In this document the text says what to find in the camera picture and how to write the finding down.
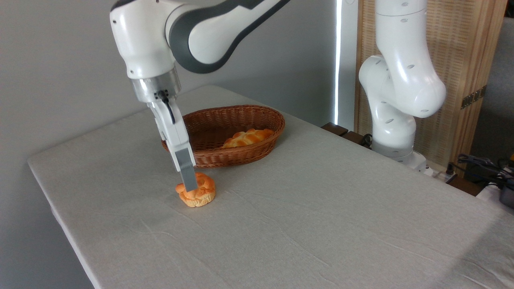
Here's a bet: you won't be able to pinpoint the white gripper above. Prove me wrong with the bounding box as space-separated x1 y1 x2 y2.
146 98 199 192

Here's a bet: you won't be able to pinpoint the round orange bread roll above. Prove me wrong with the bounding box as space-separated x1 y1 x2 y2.
175 172 216 208

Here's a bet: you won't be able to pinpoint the long braided bread loaf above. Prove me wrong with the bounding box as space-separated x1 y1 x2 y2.
222 128 275 149

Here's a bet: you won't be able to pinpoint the brown woven wicker basket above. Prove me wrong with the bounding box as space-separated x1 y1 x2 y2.
161 105 286 169

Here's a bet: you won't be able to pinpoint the light grey tablecloth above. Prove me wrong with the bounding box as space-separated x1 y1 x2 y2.
27 84 514 289

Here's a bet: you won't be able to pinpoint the dark brown wooden block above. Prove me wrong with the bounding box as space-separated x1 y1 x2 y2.
341 131 372 149
321 122 349 137

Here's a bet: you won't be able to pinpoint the vertical white light strip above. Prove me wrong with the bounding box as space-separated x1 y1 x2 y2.
334 0 343 125

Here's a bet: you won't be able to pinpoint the white power strip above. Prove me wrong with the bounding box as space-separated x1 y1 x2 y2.
425 165 458 183

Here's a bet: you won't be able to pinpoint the metal screen hinge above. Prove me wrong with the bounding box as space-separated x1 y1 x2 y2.
461 85 487 110

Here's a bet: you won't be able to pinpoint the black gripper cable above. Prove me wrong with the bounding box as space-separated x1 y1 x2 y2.
156 90 176 124

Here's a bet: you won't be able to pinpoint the tangled black cables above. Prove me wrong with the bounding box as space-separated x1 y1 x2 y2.
447 153 514 190

